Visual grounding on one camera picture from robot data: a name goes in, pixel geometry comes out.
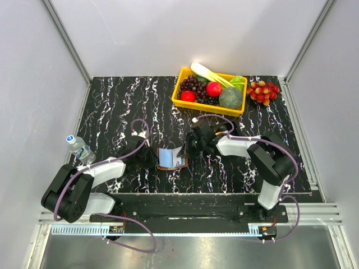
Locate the purple cable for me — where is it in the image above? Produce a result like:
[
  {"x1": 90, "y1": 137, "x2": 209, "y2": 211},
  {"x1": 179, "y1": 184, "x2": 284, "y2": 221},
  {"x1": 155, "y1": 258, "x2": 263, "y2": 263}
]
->
[
  {"x1": 53, "y1": 119, "x2": 158, "y2": 253},
  {"x1": 193, "y1": 113, "x2": 301, "y2": 243}
]

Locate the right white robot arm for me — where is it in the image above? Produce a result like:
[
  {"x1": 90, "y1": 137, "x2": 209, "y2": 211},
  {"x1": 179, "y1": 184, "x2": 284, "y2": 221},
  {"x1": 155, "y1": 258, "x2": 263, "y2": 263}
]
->
[{"x1": 177, "y1": 120, "x2": 299, "y2": 222}]

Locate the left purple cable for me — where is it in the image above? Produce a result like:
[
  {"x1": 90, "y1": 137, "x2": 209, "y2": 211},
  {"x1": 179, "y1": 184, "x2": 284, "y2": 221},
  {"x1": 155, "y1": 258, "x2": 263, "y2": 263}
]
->
[{"x1": 53, "y1": 119, "x2": 158, "y2": 253}]

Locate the red apple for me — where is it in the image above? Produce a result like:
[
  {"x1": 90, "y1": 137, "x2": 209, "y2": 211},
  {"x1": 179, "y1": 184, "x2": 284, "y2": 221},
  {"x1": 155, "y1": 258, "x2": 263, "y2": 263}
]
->
[
  {"x1": 180, "y1": 90, "x2": 196, "y2": 102},
  {"x1": 206, "y1": 82, "x2": 223, "y2": 98}
]

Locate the dark purple grape bunch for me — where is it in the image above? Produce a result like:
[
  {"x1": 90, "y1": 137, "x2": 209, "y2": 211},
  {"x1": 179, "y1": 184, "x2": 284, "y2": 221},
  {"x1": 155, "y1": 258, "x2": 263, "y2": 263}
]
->
[{"x1": 177, "y1": 75, "x2": 219, "y2": 106}]

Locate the aluminium frame rail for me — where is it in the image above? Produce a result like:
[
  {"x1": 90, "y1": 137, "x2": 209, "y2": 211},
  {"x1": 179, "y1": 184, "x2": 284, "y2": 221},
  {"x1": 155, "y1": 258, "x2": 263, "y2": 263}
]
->
[{"x1": 38, "y1": 203, "x2": 342, "y2": 239}]

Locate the green netted melon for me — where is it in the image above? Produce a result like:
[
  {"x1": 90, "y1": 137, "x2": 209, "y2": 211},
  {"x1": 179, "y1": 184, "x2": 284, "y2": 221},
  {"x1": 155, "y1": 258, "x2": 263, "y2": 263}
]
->
[{"x1": 219, "y1": 87, "x2": 243, "y2": 110}]

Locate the black card box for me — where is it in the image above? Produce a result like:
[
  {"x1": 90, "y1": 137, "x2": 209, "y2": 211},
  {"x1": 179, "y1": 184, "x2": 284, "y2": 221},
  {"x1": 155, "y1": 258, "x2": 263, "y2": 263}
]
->
[{"x1": 210, "y1": 120, "x2": 242, "y2": 136}]

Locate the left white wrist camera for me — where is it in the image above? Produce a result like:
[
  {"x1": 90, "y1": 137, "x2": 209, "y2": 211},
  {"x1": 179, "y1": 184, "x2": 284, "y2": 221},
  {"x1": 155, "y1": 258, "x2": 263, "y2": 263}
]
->
[{"x1": 131, "y1": 131, "x2": 148, "y2": 143}]

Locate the red apple front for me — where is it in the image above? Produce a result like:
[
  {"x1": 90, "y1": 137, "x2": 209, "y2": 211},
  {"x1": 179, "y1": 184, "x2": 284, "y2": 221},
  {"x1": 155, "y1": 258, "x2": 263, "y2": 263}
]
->
[{"x1": 180, "y1": 90, "x2": 196, "y2": 102}]

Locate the red cherry cluster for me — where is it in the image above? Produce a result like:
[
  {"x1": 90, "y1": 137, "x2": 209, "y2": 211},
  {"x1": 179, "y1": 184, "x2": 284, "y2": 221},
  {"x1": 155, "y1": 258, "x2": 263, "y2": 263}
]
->
[{"x1": 246, "y1": 81, "x2": 280, "y2": 106}]

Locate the white green leek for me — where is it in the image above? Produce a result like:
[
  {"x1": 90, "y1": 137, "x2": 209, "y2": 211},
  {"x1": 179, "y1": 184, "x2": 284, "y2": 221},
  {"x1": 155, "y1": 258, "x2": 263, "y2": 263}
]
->
[{"x1": 190, "y1": 62, "x2": 233, "y2": 88}]

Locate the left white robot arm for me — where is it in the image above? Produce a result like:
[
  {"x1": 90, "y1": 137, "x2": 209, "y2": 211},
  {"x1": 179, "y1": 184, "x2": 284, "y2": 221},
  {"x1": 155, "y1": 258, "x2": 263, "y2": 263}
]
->
[{"x1": 40, "y1": 131, "x2": 158, "y2": 223}]

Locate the brown leather card holder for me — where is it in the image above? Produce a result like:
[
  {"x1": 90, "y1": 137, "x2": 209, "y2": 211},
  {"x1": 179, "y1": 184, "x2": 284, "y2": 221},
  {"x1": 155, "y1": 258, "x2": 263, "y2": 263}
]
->
[{"x1": 157, "y1": 147, "x2": 188, "y2": 170}]

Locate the yellow plastic basket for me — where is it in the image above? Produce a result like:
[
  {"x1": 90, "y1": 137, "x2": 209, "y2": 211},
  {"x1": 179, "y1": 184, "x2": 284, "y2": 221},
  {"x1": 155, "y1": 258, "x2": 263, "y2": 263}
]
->
[{"x1": 171, "y1": 67, "x2": 248, "y2": 117}]

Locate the red apple back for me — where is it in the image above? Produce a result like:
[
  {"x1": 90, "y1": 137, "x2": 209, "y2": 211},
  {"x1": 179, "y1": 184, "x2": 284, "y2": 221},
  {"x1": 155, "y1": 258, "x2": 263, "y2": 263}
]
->
[{"x1": 206, "y1": 82, "x2": 223, "y2": 98}]

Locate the clear plastic water bottle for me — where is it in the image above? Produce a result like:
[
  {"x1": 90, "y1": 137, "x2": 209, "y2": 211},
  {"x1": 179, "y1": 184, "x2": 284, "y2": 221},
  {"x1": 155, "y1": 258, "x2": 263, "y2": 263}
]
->
[{"x1": 66, "y1": 135, "x2": 96, "y2": 165}]

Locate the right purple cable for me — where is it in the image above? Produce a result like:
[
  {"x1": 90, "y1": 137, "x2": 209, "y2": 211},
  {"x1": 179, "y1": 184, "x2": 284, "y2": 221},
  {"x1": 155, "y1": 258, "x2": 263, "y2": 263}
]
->
[{"x1": 193, "y1": 113, "x2": 301, "y2": 243}]

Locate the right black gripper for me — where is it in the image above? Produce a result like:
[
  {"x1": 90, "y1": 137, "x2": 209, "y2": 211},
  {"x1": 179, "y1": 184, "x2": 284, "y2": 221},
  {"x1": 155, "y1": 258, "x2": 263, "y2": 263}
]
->
[{"x1": 177, "y1": 133, "x2": 206, "y2": 159}]

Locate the green cucumber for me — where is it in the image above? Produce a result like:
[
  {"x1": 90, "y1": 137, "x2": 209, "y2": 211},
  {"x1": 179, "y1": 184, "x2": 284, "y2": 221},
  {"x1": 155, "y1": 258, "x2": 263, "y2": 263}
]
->
[{"x1": 196, "y1": 76, "x2": 209, "y2": 83}]

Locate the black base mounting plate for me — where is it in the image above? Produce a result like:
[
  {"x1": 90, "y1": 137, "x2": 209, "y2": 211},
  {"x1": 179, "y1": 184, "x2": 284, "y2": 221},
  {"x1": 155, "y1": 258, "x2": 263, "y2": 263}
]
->
[{"x1": 89, "y1": 192, "x2": 289, "y2": 225}]

